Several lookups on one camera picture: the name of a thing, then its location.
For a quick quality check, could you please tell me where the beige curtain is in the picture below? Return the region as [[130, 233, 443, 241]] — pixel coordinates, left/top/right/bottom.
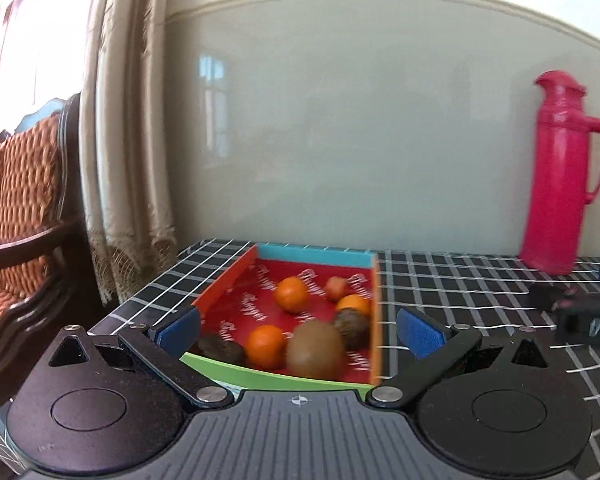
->
[[77, 0, 181, 306]]

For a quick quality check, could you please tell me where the red thermos jug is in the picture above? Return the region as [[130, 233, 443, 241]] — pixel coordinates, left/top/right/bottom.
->
[[519, 71, 600, 276]]

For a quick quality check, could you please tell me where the brown kiwi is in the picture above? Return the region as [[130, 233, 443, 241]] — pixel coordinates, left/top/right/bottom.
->
[[286, 320, 346, 380]]

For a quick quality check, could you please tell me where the wooden armchair with orange cushion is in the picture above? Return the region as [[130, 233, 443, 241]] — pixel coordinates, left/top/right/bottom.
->
[[0, 92, 111, 401]]

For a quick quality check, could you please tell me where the large tangerine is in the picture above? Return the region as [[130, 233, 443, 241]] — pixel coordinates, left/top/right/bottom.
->
[[273, 276, 311, 314]]

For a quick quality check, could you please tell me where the dark brown wrinkled fruit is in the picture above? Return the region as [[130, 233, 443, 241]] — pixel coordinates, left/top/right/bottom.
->
[[332, 309, 371, 350], [196, 335, 247, 367]]

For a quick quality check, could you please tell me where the red cardboard box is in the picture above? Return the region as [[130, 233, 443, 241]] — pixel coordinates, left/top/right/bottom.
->
[[180, 243, 383, 393]]

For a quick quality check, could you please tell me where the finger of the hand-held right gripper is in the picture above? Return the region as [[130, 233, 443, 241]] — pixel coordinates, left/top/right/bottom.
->
[[530, 284, 578, 311]]

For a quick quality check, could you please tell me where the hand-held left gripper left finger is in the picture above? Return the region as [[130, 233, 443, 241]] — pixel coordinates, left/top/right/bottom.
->
[[47, 307, 235, 409]]

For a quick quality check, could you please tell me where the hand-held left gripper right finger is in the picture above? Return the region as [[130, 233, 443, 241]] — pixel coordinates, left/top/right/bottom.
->
[[366, 308, 553, 408]]

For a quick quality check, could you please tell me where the small tangerine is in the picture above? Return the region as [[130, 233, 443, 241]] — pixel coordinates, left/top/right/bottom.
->
[[245, 325, 287, 368], [335, 294, 372, 317]]

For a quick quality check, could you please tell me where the black checked tablecloth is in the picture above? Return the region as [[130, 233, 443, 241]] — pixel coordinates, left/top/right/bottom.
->
[[0, 239, 600, 480]]

